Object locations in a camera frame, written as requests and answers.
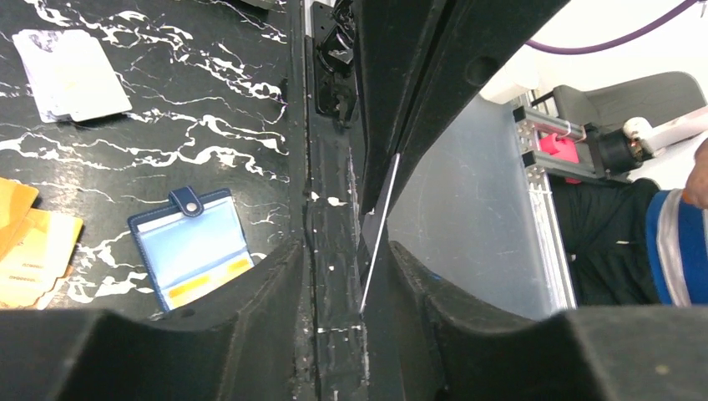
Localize single orange credit card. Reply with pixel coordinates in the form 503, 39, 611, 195
167, 258, 254, 307

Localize single white card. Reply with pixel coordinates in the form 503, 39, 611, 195
357, 154, 401, 314

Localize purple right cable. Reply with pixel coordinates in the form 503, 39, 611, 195
525, 0, 700, 57

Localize seated person black clothes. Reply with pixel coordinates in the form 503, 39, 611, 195
551, 143, 707, 307

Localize orange credit card stack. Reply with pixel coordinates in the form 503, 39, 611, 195
1, 178, 83, 309

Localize white card stack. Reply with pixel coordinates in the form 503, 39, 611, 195
12, 29, 132, 123

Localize aluminium frame rail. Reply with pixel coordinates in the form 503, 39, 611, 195
513, 98, 577, 313

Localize red plastic part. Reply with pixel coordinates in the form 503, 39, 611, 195
539, 134, 579, 164

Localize navy blue card holder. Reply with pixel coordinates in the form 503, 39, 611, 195
127, 186, 255, 312

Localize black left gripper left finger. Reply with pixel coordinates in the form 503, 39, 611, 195
1, 239, 304, 400

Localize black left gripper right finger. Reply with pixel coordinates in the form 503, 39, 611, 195
367, 241, 707, 400

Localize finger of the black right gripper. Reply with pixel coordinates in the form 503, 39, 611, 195
391, 0, 566, 203
353, 1, 447, 213

